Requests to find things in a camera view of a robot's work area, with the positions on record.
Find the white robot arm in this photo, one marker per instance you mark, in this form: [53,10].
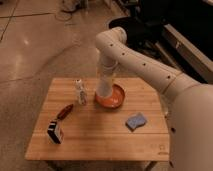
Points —
[191,102]

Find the black and white eraser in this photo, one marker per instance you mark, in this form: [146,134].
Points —
[55,132]

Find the orange bowl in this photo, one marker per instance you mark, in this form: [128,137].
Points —
[115,100]

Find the white spice bottle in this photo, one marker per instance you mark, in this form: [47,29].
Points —
[81,92]

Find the blue sponge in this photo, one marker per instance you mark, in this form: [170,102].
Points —
[136,121]

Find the wooden table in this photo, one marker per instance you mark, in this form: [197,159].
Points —
[92,132]

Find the black office chair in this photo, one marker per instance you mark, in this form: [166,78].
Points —
[145,22]

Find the red-brown handled tool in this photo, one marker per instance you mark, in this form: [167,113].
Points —
[64,112]

